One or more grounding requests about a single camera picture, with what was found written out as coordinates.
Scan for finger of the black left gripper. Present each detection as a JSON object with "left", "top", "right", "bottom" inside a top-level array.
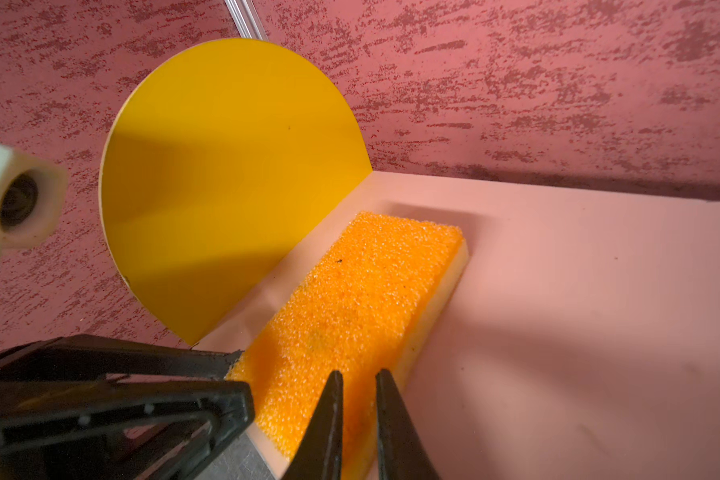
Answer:
[{"left": 0, "top": 335, "right": 255, "bottom": 479}]

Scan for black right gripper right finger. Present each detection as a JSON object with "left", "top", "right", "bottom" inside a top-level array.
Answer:
[{"left": 376, "top": 369, "right": 440, "bottom": 480}]

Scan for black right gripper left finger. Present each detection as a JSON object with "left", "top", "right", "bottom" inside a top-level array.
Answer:
[{"left": 282, "top": 370, "right": 343, "bottom": 480}]

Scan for orange sponge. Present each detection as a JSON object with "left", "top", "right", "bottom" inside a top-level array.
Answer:
[{"left": 228, "top": 212, "right": 469, "bottom": 479}]

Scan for yellow shelf pink blue boards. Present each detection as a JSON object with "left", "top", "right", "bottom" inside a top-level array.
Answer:
[{"left": 99, "top": 39, "right": 720, "bottom": 479}]

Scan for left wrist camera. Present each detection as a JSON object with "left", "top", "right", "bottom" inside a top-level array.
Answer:
[{"left": 0, "top": 144, "right": 68, "bottom": 259}]

